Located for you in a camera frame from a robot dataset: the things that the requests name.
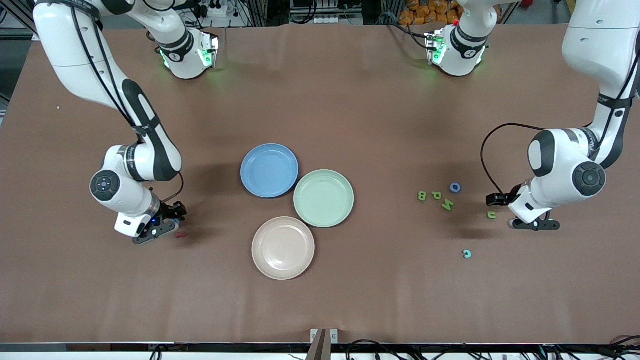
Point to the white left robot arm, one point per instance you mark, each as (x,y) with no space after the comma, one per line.
(565,160)

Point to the green letter P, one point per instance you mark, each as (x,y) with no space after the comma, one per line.
(437,195)

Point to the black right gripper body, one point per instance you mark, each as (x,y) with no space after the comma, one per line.
(171,210)

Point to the pile of orange packets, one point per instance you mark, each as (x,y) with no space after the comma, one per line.
(420,12)

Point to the blue letter O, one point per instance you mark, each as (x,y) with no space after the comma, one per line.
(451,187)

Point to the blue plate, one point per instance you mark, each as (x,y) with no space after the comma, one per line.
(269,170)

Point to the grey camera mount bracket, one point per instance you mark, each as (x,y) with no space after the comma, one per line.
(334,336)

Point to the flat white power strip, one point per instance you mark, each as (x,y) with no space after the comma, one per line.
(327,21)

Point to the light green plate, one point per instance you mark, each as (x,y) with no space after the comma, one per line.
(323,198)

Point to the green letter M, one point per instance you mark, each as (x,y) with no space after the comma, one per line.
(447,205)

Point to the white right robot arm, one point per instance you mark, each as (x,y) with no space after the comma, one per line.
(75,60)

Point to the beige pink plate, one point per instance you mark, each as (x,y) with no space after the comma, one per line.
(283,248)

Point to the white power strip with plugs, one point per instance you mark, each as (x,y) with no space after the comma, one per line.
(217,11)

